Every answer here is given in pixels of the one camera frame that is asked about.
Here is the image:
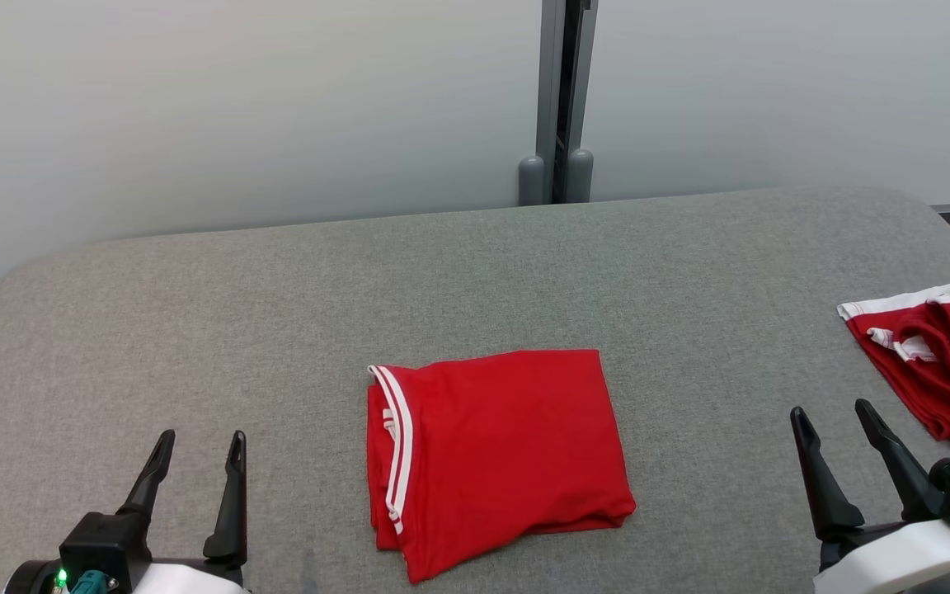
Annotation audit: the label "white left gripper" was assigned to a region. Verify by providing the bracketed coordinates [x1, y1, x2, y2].
[112, 429, 249, 594]

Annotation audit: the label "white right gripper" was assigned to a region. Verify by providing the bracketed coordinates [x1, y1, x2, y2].
[790, 399, 950, 594]

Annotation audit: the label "red shirt white sleeves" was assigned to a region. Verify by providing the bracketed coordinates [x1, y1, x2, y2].
[366, 349, 637, 585]

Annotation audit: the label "left teal connector black cable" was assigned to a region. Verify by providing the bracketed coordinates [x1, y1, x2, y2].
[67, 569, 119, 594]

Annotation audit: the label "grey wall post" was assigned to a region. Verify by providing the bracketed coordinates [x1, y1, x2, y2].
[518, 0, 600, 206]

